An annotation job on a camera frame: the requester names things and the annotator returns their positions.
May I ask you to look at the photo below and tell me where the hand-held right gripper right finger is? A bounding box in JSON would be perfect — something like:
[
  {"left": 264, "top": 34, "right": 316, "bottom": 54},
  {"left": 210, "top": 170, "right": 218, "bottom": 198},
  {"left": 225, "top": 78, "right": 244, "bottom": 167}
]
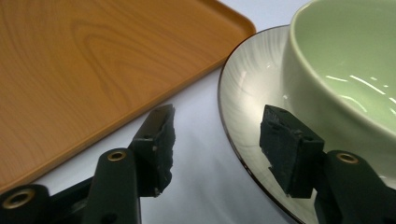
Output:
[{"left": 259, "top": 105, "right": 396, "bottom": 224}]

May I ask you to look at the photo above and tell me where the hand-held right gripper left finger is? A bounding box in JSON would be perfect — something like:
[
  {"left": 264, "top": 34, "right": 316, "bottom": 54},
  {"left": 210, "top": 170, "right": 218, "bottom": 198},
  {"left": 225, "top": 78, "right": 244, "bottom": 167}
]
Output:
[{"left": 81, "top": 104, "right": 177, "bottom": 224}]

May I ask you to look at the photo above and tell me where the grey ceramic plate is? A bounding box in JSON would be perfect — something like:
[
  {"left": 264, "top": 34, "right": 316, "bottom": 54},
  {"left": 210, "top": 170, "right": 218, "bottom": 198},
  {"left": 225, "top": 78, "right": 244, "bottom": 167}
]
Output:
[{"left": 217, "top": 24, "right": 396, "bottom": 224}]

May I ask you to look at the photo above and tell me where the green ceramic bowl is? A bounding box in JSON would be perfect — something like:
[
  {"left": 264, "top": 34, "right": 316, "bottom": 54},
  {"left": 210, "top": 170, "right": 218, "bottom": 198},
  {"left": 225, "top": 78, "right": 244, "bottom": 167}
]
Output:
[{"left": 281, "top": 0, "right": 396, "bottom": 181}]

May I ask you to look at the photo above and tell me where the wooden tray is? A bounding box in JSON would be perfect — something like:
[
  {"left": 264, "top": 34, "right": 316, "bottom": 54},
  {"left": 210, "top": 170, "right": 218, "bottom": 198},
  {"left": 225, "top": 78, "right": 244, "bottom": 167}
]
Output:
[{"left": 0, "top": 0, "right": 257, "bottom": 194}]

